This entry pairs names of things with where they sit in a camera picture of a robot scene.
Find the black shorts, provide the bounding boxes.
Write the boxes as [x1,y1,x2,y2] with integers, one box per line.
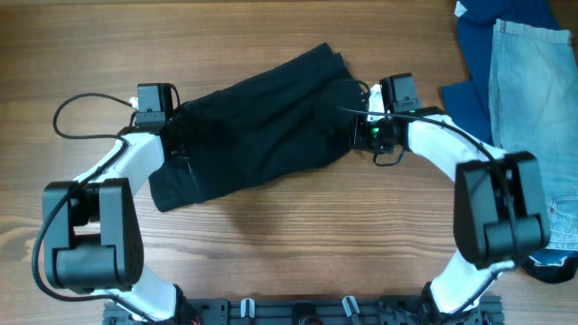
[149,43,363,212]

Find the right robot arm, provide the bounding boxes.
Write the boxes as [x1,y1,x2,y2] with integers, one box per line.
[352,107,550,324]

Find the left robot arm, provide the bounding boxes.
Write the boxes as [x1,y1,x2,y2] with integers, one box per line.
[32,132,199,324]

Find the light blue denim shorts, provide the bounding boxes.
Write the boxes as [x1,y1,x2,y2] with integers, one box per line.
[489,20,577,250]

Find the dark garment with blue lining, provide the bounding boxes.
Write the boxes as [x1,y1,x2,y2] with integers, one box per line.
[520,249,577,284]

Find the left black cable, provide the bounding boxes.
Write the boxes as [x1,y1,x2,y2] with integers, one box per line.
[30,92,159,324]

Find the black cable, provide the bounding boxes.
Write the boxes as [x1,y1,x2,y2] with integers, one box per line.
[30,92,159,324]
[336,106,523,317]

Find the right black cable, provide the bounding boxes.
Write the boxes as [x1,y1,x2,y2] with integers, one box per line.
[336,106,523,317]

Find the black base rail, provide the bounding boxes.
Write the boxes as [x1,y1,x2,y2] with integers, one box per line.
[102,296,505,325]

